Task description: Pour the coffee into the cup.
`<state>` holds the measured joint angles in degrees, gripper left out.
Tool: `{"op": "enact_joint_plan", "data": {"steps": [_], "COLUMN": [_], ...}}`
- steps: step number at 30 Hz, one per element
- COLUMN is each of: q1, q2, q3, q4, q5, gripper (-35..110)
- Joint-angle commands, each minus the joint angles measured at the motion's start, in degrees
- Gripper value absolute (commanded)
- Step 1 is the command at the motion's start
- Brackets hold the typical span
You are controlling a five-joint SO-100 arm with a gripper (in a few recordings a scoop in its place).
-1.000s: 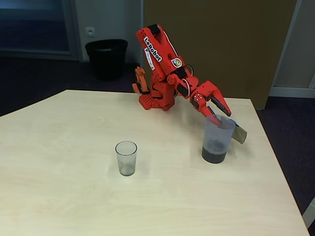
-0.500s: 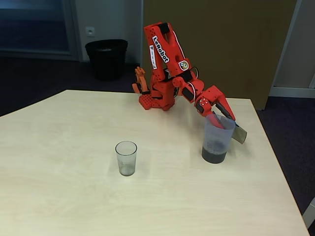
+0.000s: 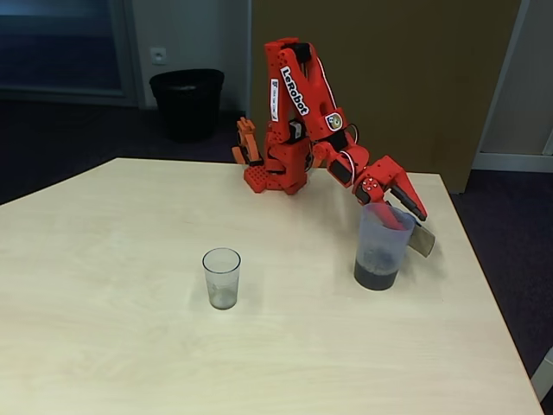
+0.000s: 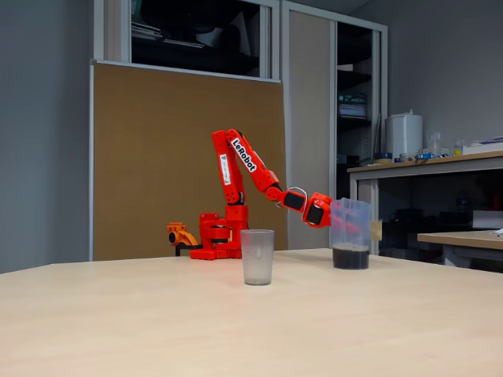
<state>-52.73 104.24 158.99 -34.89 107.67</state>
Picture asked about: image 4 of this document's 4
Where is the orange table clamp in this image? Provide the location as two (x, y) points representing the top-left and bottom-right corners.
(166, 222), (204, 258)

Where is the grey tall cabinet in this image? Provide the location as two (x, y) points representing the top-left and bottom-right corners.
(92, 0), (389, 256)

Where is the clear plastic pitcher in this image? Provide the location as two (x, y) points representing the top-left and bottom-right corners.
(329, 197), (383, 271)

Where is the white cylindrical container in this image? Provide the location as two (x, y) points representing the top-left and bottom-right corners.
(384, 109), (424, 162)

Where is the white folded paper sheet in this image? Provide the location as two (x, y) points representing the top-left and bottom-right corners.
(195, 11), (252, 56)

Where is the brown pin board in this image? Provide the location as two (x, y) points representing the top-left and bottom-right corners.
(89, 58), (290, 262)

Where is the clear drinking glass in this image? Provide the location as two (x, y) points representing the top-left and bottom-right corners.
(427, 132), (443, 156)

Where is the wooden top workbench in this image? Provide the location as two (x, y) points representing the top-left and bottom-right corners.
(347, 150), (503, 256)

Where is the white storage box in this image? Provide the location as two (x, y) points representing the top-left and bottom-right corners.
(472, 210), (503, 230)

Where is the white flat box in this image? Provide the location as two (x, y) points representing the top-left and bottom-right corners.
(462, 135), (503, 156)

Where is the low wooden top table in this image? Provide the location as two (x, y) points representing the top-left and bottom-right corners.
(417, 229), (503, 272)

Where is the stack of books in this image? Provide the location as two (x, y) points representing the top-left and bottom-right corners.
(338, 93), (369, 119)

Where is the translucent plastic cup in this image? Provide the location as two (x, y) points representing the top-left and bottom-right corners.
(240, 229), (276, 287)

